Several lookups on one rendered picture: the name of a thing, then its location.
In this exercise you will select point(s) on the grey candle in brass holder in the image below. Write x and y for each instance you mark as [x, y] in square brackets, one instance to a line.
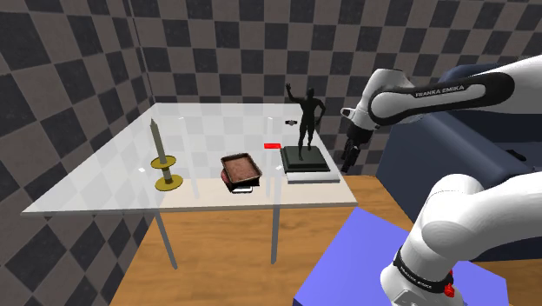
[159, 146]

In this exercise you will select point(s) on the brown rectangular tray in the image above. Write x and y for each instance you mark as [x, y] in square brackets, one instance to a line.
[240, 167]

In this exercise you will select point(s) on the dark blue sofa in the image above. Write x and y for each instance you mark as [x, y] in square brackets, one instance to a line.
[449, 169]

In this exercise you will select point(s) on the small black and white object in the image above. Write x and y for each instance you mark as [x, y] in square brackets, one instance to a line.
[291, 123]

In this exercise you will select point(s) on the glass table with grey legs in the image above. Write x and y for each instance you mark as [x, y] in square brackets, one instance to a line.
[211, 127]

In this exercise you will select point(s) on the white flat book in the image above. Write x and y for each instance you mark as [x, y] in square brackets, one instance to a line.
[315, 177]

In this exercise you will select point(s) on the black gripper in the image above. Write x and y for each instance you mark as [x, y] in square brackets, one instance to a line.
[359, 136]

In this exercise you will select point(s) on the black phone with white edge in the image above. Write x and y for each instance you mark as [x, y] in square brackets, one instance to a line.
[242, 190]

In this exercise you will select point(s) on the dark red and black box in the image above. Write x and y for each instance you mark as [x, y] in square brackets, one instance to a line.
[225, 177]

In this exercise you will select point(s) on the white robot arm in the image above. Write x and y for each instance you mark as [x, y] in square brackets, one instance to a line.
[461, 220]

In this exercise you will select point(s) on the black human figure on plinth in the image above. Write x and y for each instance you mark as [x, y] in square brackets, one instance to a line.
[307, 159]

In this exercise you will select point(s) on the red flat card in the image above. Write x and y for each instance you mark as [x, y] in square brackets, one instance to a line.
[272, 146]

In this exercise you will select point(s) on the blue robot stand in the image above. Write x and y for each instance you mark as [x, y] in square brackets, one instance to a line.
[360, 258]

